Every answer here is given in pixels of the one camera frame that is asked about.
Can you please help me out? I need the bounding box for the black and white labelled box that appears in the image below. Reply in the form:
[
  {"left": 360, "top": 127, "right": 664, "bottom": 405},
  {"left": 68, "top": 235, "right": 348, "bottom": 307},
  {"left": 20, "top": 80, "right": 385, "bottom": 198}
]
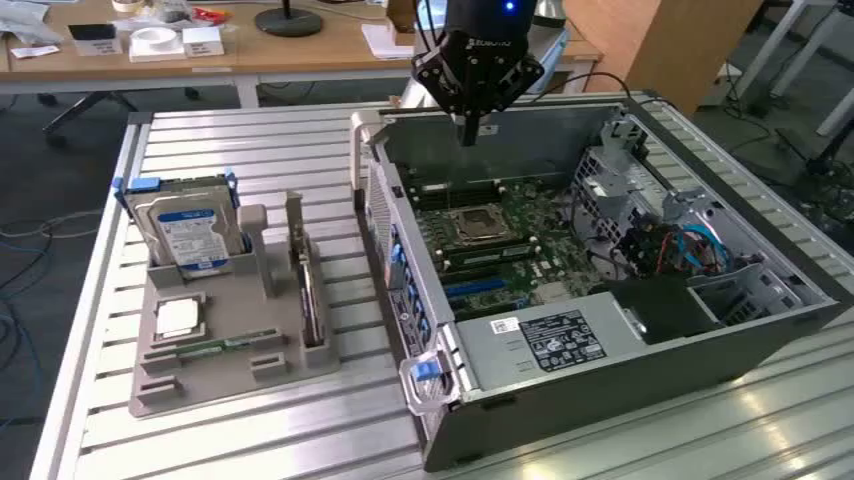
[{"left": 66, "top": 23, "right": 125, "bottom": 57}]

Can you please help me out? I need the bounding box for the red packet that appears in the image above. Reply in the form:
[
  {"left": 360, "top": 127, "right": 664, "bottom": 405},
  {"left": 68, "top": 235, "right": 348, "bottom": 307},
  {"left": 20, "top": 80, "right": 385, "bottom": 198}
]
[{"left": 190, "top": 5, "right": 232, "bottom": 26}]

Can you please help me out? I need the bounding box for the flat white box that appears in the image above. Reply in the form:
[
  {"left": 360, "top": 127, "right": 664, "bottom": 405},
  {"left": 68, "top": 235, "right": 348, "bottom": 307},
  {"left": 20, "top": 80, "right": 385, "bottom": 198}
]
[{"left": 126, "top": 39, "right": 188, "bottom": 64}]

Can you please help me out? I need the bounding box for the hard drive with blue label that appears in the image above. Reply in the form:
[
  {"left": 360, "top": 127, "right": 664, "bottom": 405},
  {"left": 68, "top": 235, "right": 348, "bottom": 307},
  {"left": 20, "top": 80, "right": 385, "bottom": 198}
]
[{"left": 110, "top": 168, "right": 253, "bottom": 266}]

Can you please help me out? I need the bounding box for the installed black RAM stick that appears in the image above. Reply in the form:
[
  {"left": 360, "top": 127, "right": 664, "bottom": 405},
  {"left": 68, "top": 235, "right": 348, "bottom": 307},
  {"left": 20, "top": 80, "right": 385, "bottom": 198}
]
[{"left": 437, "top": 241, "right": 540, "bottom": 267}]

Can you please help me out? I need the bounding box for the white tape roll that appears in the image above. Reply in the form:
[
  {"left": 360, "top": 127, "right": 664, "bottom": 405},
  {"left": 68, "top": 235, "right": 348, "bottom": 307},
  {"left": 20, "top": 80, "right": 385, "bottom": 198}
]
[{"left": 130, "top": 27, "right": 176, "bottom": 50}]

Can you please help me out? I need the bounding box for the grey parts rack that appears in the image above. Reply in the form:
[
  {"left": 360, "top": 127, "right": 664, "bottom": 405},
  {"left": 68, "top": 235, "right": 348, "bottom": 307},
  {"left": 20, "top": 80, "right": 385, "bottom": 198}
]
[{"left": 126, "top": 190, "right": 343, "bottom": 419}]

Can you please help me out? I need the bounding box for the black office chair base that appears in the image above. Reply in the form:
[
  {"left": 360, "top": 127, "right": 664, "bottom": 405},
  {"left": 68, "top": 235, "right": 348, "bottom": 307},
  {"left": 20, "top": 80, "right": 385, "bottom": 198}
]
[{"left": 38, "top": 88, "right": 201, "bottom": 149}]

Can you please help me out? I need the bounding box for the hard disk with blue label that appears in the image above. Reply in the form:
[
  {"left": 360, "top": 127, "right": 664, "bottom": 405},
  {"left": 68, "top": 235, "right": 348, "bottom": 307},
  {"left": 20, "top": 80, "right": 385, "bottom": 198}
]
[{"left": 129, "top": 184, "right": 245, "bottom": 274}]

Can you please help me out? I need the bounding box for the grey power supply unit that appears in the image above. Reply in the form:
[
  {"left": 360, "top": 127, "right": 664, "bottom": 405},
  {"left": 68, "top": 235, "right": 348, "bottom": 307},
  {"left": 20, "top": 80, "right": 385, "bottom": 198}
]
[{"left": 455, "top": 291, "right": 652, "bottom": 392}]

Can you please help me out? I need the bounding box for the wooden desk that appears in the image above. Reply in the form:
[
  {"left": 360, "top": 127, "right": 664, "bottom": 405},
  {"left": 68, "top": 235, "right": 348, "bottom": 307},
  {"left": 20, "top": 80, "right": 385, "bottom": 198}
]
[{"left": 0, "top": 0, "right": 605, "bottom": 96}]

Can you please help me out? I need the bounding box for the wooden cabinet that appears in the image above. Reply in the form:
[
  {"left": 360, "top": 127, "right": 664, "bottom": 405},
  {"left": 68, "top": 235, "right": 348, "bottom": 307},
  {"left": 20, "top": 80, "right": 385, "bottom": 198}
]
[{"left": 563, "top": 0, "right": 766, "bottom": 115}]

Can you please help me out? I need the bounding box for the green RAM stick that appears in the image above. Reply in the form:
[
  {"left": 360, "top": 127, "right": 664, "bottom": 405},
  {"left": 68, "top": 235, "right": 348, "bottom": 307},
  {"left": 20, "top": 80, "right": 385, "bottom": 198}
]
[{"left": 144, "top": 329, "right": 279, "bottom": 359}]

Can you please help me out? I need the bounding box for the blue floor cable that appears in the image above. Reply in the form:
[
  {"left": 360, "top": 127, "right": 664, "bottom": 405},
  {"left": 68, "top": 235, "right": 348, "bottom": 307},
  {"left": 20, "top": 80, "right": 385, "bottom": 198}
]
[{"left": 0, "top": 239, "right": 48, "bottom": 431}]

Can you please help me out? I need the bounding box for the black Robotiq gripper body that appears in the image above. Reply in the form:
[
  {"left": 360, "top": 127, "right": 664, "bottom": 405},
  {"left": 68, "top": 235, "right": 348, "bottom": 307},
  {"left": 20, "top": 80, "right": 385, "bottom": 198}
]
[{"left": 439, "top": 0, "right": 535, "bottom": 121}]

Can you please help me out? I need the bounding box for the green motherboard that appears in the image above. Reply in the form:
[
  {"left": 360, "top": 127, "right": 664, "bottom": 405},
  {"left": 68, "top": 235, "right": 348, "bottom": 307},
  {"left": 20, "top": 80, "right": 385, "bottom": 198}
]
[{"left": 404, "top": 172, "right": 640, "bottom": 321}]

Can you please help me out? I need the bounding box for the clear plastic bag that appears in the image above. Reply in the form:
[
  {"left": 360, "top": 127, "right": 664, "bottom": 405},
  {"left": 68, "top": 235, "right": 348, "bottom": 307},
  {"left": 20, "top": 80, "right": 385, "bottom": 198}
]
[{"left": 0, "top": 2, "right": 65, "bottom": 45}]

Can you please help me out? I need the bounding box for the dark grey open PC case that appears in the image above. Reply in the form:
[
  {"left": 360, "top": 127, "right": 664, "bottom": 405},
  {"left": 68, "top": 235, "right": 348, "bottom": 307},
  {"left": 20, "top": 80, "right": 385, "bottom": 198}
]
[{"left": 349, "top": 89, "right": 840, "bottom": 474}]

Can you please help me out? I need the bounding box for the silver metal disk bay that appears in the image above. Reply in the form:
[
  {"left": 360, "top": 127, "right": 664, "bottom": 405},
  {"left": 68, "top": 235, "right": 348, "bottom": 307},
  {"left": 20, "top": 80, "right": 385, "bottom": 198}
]
[{"left": 686, "top": 263, "right": 808, "bottom": 329}]

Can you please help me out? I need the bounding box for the black plastic air shroud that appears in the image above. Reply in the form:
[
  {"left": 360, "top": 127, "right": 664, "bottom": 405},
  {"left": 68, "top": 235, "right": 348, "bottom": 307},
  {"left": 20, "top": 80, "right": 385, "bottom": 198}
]
[{"left": 603, "top": 277, "right": 726, "bottom": 346}]

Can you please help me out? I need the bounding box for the graphics card with metal bracket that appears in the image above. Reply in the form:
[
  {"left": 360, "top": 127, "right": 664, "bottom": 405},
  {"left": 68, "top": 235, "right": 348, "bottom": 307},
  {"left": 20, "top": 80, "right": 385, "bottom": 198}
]
[{"left": 284, "top": 190, "right": 329, "bottom": 351}]

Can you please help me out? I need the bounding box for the black power cable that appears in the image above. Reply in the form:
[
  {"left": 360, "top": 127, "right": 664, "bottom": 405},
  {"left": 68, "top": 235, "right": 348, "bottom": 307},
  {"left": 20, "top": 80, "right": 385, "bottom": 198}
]
[{"left": 539, "top": 72, "right": 668, "bottom": 106}]

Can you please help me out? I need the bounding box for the black round lamp base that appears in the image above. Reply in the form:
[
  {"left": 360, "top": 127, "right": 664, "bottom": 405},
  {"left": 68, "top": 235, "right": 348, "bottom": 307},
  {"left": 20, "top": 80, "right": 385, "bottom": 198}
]
[{"left": 253, "top": 0, "right": 325, "bottom": 37}]

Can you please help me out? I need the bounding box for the white table frame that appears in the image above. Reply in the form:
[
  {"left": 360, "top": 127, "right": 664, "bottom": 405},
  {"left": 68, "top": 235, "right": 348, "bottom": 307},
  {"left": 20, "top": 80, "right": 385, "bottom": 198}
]
[{"left": 730, "top": 0, "right": 854, "bottom": 136}]

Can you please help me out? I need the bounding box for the silver CPU chip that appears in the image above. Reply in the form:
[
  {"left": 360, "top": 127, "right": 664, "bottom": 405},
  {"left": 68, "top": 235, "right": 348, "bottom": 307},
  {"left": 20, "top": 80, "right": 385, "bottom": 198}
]
[{"left": 153, "top": 300, "right": 202, "bottom": 337}]

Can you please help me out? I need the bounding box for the stack of white papers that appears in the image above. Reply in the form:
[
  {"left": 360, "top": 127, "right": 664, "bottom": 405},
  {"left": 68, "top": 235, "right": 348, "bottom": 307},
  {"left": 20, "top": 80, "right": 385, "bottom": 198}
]
[{"left": 361, "top": 22, "right": 419, "bottom": 60}]

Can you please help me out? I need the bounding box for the blue SATA wire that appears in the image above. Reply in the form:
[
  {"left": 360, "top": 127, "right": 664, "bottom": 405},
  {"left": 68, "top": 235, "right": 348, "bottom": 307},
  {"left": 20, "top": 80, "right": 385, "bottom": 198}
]
[{"left": 669, "top": 224, "right": 735, "bottom": 276}]

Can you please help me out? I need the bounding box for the brown cardboard box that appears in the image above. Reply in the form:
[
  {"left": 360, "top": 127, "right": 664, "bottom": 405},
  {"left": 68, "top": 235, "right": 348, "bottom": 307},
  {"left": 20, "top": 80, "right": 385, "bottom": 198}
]
[{"left": 385, "top": 0, "right": 419, "bottom": 32}]

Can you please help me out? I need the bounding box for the CPU socket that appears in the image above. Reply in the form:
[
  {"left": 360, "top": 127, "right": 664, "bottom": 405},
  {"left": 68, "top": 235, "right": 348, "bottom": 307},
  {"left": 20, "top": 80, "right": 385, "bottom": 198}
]
[{"left": 447, "top": 205, "right": 512, "bottom": 247}]

